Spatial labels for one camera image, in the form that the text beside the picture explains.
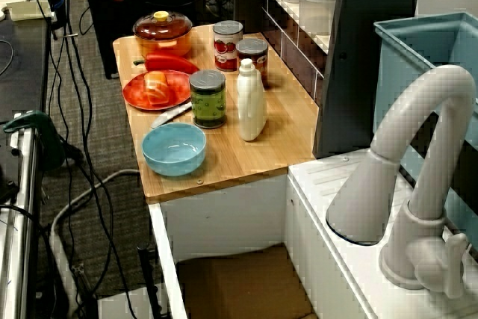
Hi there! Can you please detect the toy salmon slice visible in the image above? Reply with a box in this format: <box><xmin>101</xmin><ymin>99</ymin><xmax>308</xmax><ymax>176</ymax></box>
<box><xmin>143</xmin><ymin>71</ymin><xmax>170</xmax><ymax>106</ymax></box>

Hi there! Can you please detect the tomato can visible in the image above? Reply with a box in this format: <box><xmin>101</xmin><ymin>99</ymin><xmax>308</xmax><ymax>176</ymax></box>
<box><xmin>212</xmin><ymin>20</ymin><xmax>244</xmax><ymax>72</ymax></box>

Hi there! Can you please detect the red-orange plate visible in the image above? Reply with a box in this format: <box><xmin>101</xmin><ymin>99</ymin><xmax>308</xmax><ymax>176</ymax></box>
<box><xmin>122</xmin><ymin>69</ymin><xmax>193</xmax><ymax>111</ymax></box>

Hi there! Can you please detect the aluminium rail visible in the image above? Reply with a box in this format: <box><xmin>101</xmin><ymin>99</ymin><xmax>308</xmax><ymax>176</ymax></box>
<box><xmin>0</xmin><ymin>124</ymin><xmax>40</xmax><ymax>319</ymax></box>

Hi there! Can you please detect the toy knife blue handle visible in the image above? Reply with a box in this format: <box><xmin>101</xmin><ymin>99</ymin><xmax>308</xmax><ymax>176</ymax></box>
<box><xmin>150</xmin><ymin>101</ymin><xmax>193</xmax><ymax>129</ymax></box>

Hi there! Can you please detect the black rod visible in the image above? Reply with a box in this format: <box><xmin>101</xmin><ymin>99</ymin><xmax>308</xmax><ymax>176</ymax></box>
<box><xmin>137</xmin><ymin>245</ymin><xmax>165</xmax><ymax>319</ymax></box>

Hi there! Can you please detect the black cabinet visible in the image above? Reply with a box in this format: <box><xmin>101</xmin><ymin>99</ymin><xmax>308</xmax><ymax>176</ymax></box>
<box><xmin>82</xmin><ymin>0</ymin><xmax>208</xmax><ymax>80</ymax></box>

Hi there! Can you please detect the dark tiled shelf unit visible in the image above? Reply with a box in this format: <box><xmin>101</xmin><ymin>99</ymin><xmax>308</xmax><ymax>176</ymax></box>
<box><xmin>235</xmin><ymin>0</ymin><xmax>425</xmax><ymax>159</ymax></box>

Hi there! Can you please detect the orange toy pot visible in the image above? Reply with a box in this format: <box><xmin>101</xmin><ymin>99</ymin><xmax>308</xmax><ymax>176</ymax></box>
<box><xmin>134</xmin><ymin>29</ymin><xmax>193</xmax><ymax>58</ymax></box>

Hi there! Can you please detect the thin black cable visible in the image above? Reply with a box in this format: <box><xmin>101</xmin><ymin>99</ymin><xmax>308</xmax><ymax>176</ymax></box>
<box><xmin>22</xmin><ymin>0</ymin><xmax>137</xmax><ymax>319</ymax></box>

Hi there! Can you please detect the grey toy faucet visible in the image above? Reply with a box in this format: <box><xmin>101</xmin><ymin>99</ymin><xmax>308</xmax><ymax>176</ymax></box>
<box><xmin>326</xmin><ymin>64</ymin><xmax>477</xmax><ymax>296</ymax></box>

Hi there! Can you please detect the brown beans can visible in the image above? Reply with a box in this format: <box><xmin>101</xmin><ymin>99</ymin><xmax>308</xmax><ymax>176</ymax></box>
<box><xmin>235</xmin><ymin>37</ymin><xmax>269</xmax><ymax>88</ymax></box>

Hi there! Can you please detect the white plastic bottle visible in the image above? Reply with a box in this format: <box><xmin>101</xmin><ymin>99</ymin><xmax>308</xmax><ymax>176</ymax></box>
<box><xmin>237</xmin><ymin>58</ymin><xmax>268</xmax><ymax>142</ymax></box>

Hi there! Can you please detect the light blue bowl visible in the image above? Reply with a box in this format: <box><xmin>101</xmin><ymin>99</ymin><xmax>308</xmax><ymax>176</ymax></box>
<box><xmin>141</xmin><ymin>123</ymin><xmax>207</xmax><ymax>178</ymax></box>

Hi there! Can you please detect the thick grey cable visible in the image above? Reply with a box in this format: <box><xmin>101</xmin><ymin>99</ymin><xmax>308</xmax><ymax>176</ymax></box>
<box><xmin>49</xmin><ymin>168</ymin><xmax>141</xmax><ymax>319</ymax></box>

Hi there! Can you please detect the brown pot lid yellow knob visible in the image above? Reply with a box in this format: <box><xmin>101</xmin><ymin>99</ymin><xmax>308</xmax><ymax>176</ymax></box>
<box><xmin>133</xmin><ymin>10</ymin><xmax>193</xmax><ymax>40</ymax></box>

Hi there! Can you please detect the green clamp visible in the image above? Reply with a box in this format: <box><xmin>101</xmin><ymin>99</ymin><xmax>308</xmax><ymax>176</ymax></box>
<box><xmin>2</xmin><ymin>110</ymin><xmax>66</xmax><ymax>171</ymax></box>

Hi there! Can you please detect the red toy pepper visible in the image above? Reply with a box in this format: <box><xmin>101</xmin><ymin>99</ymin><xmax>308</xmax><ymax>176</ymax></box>
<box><xmin>132</xmin><ymin>52</ymin><xmax>200</xmax><ymax>75</ymax></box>

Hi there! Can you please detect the green peas can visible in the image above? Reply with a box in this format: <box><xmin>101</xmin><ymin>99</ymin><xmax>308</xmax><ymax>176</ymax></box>
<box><xmin>188</xmin><ymin>69</ymin><xmax>228</xmax><ymax>129</ymax></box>

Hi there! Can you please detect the teal plastic bin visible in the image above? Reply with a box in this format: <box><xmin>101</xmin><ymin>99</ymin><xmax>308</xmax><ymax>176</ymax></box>
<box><xmin>373</xmin><ymin>11</ymin><xmax>478</xmax><ymax>260</ymax></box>

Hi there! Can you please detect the white toy sink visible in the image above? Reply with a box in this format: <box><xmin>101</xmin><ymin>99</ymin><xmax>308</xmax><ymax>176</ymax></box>
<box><xmin>147</xmin><ymin>146</ymin><xmax>478</xmax><ymax>319</ymax></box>

